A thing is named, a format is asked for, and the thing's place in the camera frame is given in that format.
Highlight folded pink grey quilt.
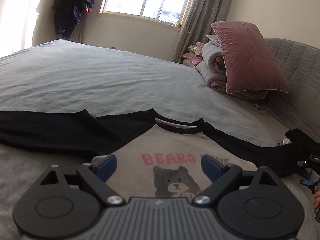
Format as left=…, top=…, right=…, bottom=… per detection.
left=181, top=34, right=270, bottom=100

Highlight grey left curtain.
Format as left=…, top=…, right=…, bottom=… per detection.
left=69, top=14, right=87, bottom=43

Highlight navy blue hanging jacket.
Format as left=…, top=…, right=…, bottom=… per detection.
left=52, top=0, right=94, bottom=39

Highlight pink velvet pillow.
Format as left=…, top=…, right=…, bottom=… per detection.
left=211, top=21, right=290, bottom=94

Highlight black and beige bear sweatshirt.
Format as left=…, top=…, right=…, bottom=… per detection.
left=1, top=109, right=319, bottom=198

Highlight folded white grey clothes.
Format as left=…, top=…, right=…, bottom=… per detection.
left=278, top=137, right=292, bottom=146

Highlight black garment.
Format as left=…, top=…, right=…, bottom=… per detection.
left=285, top=128, right=316, bottom=145

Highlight grey bed sheet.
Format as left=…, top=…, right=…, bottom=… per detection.
left=0, top=38, right=320, bottom=240

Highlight person's right hand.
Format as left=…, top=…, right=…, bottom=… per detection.
left=313, top=186, right=320, bottom=213

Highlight grey curtain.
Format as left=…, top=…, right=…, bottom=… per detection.
left=171, top=0, right=232, bottom=63
left=69, top=14, right=87, bottom=43

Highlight grey right curtain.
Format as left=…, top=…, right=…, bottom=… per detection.
left=171, top=0, right=232, bottom=63

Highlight grey quilted headboard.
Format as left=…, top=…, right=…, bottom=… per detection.
left=261, top=38, right=319, bottom=142

